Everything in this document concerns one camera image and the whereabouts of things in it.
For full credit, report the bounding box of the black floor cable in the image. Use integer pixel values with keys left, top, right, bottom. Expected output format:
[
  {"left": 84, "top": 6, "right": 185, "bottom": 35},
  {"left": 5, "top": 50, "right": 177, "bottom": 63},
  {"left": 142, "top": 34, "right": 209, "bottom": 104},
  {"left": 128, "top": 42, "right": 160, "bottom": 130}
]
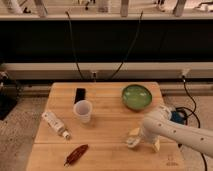
[{"left": 174, "top": 75, "right": 209, "bottom": 171}]

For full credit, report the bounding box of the wall power outlet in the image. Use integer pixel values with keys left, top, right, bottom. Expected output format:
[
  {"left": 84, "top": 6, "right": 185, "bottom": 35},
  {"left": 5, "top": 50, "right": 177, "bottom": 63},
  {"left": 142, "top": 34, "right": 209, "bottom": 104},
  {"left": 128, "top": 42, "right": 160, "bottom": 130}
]
[{"left": 91, "top": 71, "right": 98, "bottom": 82}]

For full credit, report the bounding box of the brown red feather-shaped object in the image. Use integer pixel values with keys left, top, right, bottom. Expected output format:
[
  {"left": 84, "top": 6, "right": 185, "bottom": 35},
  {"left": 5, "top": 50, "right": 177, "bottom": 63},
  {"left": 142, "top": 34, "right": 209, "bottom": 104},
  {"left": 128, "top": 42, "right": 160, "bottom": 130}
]
[{"left": 65, "top": 144, "right": 88, "bottom": 165}]

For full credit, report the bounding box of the black wall cable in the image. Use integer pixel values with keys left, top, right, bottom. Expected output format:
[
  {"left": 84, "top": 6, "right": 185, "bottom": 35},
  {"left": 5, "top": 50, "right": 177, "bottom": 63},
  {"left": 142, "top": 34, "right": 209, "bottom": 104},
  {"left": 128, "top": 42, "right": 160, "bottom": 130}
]
[
  {"left": 108, "top": 10, "right": 144, "bottom": 81},
  {"left": 64, "top": 10, "right": 88, "bottom": 82}
]

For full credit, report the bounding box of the left black wall cable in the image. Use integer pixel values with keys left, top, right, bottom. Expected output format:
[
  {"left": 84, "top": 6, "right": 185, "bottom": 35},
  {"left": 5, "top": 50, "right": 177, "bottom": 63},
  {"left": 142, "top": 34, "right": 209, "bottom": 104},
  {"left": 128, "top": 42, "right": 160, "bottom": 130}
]
[{"left": 64, "top": 10, "right": 88, "bottom": 82}]

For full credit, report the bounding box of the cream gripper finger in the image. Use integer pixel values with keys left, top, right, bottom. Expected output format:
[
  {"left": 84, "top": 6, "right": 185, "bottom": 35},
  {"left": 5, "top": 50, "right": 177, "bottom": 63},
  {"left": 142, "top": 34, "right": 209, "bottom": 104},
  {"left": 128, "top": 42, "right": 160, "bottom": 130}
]
[
  {"left": 129, "top": 127, "right": 141, "bottom": 136},
  {"left": 152, "top": 139, "right": 160, "bottom": 152}
]

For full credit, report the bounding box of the green bowl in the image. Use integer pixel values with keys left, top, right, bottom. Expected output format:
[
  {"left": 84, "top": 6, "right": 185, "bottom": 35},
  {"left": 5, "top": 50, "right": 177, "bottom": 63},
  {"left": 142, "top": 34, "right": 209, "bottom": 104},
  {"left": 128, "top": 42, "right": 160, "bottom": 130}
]
[{"left": 122, "top": 84, "right": 152, "bottom": 111}]

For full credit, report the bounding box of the white tube bottle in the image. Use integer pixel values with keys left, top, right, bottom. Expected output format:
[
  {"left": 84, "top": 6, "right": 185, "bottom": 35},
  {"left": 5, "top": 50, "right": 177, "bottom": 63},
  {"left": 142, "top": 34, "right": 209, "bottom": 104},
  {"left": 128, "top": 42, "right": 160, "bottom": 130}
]
[{"left": 42, "top": 111, "right": 71, "bottom": 140}]

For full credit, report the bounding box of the right black wall cable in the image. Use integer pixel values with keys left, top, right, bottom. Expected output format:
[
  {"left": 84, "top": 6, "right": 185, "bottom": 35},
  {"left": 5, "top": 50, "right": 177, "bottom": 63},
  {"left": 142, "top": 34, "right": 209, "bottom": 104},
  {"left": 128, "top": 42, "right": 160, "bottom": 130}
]
[{"left": 108, "top": 10, "right": 144, "bottom": 81}]

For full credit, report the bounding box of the blue connector box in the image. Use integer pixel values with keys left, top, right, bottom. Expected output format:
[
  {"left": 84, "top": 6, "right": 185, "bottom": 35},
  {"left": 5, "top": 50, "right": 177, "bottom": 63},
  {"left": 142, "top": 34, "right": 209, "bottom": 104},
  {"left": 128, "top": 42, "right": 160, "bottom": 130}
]
[{"left": 171, "top": 111, "right": 185, "bottom": 125}]

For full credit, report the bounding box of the white ceramic cup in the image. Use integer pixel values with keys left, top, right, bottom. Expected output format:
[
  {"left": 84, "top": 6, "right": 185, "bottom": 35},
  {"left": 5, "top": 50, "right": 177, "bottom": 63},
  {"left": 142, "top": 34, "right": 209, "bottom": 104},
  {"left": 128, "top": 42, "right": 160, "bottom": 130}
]
[{"left": 73, "top": 100, "right": 93, "bottom": 123}]

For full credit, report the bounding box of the black equipment at left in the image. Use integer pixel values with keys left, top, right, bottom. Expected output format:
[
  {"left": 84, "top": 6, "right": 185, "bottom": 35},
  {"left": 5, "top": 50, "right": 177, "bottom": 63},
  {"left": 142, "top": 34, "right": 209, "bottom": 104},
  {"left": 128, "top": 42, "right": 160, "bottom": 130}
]
[{"left": 0, "top": 71, "right": 21, "bottom": 120}]

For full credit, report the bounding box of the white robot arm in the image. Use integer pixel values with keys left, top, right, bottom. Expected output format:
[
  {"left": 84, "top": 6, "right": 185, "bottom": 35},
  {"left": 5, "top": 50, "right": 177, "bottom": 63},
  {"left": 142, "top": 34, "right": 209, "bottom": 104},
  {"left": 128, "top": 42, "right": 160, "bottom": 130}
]
[{"left": 126, "top": 105, "right": 213, "bottom": 158}]

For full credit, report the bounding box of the black rectangular block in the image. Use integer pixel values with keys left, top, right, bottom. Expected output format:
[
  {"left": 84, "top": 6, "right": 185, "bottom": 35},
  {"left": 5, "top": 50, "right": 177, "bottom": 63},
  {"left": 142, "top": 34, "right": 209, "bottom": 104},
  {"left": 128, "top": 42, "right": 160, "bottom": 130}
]
[{"left": 74, "top": 88, "right": 86, "bottom": 103}]

